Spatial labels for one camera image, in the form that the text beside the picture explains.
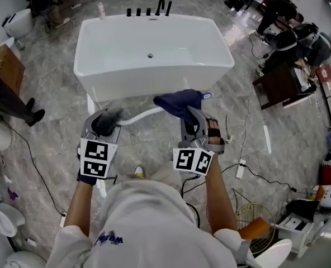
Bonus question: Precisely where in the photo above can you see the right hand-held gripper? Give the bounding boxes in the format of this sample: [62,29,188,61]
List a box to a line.
[173,106,226,177]

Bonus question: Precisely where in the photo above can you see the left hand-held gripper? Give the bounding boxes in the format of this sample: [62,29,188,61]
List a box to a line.
[79,109,122,180]

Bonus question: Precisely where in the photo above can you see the white toilet brush black bristles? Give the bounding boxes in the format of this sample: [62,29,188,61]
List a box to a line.
[93,92,212,137]

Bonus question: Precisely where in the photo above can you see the dark blue cloth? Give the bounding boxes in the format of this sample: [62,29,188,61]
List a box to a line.
[153,88,204,134]

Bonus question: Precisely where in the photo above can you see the person's right forearm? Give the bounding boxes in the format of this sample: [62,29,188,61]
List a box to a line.
[204,152,239,235]

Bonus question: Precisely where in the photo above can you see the person's left forearm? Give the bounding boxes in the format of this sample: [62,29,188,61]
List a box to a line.
[63,177,100,237]

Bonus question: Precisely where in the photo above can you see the white toilet with black panel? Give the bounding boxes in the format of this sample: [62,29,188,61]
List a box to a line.
[2,8,35,40]

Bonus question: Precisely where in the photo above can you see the person's right hand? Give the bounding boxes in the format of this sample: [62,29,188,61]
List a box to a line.
[206,116,225,146]

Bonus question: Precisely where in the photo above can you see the person's left hand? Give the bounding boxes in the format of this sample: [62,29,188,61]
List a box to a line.
[76,146,98,186]

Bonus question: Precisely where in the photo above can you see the person's shoe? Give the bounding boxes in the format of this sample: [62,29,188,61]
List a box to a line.
[133,164,146,179]

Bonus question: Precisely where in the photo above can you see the white bathtub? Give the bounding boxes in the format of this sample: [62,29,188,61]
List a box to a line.
[73,13,235,103]

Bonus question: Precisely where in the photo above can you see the dark brown wooden cabinet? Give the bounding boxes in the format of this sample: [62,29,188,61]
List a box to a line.
[252,61,318,111]

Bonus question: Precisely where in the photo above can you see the person's white shirt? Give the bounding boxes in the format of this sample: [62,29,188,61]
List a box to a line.
[44,161,256,268]

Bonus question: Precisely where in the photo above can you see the purple object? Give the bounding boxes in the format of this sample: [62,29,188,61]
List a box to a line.
[7,186,20,201]

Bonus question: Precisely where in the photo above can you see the brown wooden board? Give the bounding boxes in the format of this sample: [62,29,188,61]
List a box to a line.
[0,44,26,96]

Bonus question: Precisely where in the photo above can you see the orange object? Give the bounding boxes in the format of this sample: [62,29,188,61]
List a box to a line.
[239,217,272,240]

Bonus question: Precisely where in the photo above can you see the black bag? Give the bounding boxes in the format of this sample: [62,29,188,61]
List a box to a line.
[285,198,320,222]

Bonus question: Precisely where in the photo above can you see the red box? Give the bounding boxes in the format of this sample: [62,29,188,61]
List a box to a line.
[315,64,331,84]

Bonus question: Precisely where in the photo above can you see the white open box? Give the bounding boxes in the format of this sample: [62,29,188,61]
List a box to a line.
[273,213,316,259]

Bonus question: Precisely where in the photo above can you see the white chair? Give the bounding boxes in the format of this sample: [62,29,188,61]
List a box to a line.
[254,238,293,268]

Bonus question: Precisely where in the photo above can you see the white cable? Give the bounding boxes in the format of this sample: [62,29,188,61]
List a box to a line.
[239,92,256,161]

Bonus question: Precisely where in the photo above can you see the black cable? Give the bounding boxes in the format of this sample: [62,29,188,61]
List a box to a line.
[0,117,67,217]
[220,163,309,195]

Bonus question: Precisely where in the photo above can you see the gold wire basket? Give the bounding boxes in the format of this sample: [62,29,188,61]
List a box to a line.
[231,188,277,256]

